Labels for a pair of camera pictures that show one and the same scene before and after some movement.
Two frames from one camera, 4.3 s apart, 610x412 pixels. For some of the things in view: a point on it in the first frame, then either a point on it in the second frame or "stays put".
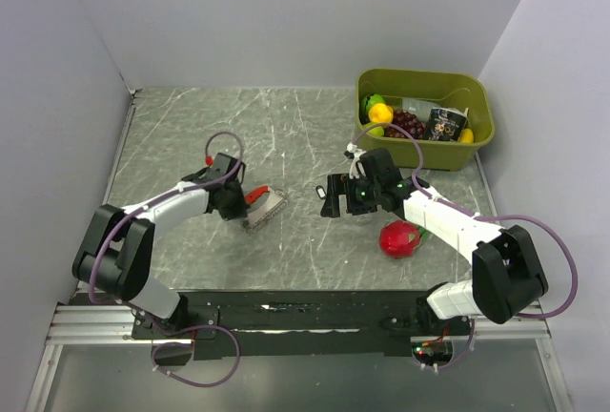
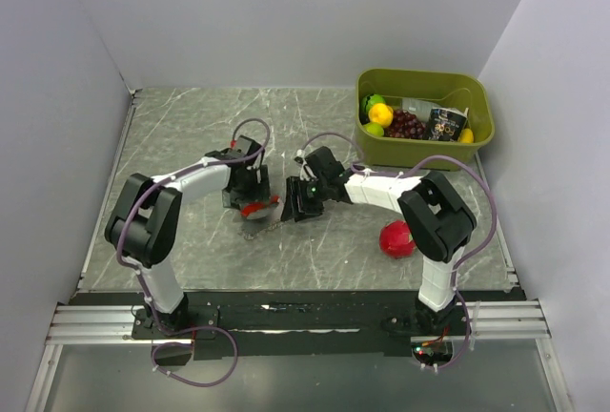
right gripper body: (361, 193) to (312, 195)
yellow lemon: (380, 113) stays put
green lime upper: (370, 100) stays put
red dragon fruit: (400, 238) stays put
